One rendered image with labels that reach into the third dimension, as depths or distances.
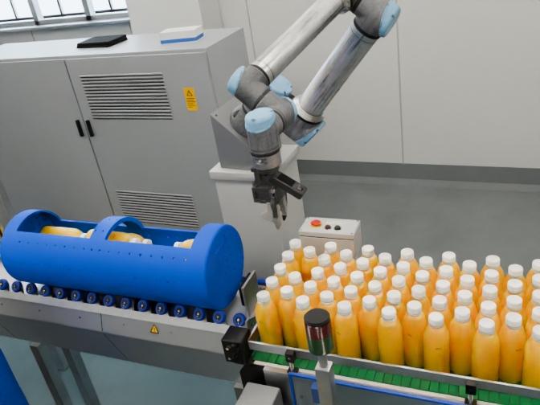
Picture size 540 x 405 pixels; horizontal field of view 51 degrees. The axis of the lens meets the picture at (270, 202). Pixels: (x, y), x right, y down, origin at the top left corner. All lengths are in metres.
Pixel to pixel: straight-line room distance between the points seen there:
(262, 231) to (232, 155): 0.39
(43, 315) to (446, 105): 3.13
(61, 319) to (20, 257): 0.29
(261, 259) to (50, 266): 1.03
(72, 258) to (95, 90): 2.04
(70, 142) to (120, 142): 0.46
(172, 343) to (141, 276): 0.29
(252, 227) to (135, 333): 0.82
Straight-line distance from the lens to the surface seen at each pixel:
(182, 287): 1.84
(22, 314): 2.48
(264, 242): 2.67
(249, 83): 1.77
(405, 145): 4.56
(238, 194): 2.59
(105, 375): 3.36
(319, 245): 2.01
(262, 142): 1.66
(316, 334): 1.37
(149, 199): 4.10
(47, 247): 2.16
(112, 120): 3.97
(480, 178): 4.57
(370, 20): 2.08
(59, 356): 3.45
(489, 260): 1.81
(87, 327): 2.26
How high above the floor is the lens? 2.14
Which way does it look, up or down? 28 degrees down
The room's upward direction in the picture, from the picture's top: 10 degrees counter-clockwise
